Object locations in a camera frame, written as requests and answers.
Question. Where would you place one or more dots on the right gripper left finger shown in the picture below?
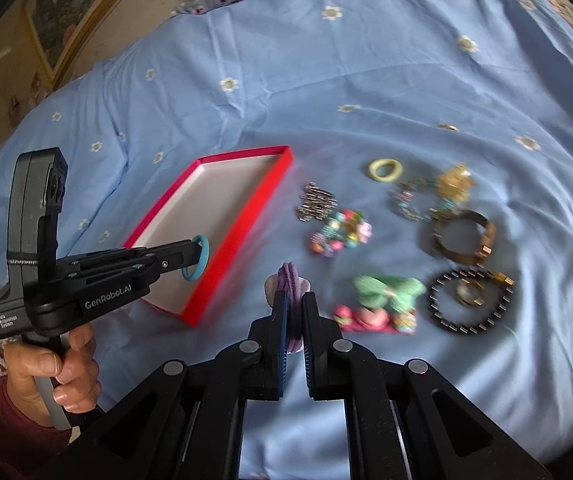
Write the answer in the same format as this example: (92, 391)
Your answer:
(269, 365)

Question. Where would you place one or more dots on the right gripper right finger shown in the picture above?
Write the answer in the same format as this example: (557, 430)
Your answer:
(319, 334)

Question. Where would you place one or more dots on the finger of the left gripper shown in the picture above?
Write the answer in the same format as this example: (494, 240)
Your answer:
(193, 249)
(122, 257)

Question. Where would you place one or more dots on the pink heart hair clip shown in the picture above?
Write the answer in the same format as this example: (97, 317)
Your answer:
(375, 321)

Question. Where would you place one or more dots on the purple hair tie flower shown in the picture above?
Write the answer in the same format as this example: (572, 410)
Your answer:
(289, 281)

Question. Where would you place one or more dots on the green bow hair clip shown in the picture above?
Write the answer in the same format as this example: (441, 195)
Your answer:
(394, 293)

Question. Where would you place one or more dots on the gold wristwatch green face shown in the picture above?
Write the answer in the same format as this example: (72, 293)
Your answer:
(485, 244)

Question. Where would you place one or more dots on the yellow hair claw clip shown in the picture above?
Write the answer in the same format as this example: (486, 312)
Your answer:
(455, 184)

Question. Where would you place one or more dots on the person's left hand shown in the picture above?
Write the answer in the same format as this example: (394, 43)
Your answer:
(76, 373)

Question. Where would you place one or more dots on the red shallow cardboard box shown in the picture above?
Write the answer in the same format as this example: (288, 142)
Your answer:
(220, 197)

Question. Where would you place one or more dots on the light blue floral bedsheet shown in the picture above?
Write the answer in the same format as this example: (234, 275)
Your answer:
(341, 82)

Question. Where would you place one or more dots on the framed landscape painting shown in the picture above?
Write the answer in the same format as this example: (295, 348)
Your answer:
(59, 29)

